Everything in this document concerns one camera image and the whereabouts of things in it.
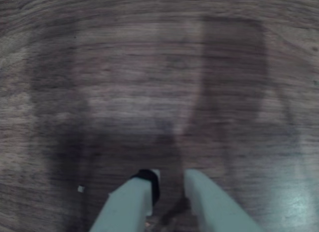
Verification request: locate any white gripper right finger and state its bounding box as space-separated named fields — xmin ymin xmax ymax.
xmin=183 ymin=169 xmax=265 ymax=232

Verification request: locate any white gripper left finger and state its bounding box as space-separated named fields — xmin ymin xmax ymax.
xmin=89 ymin=169 xmax=161 ymax=232

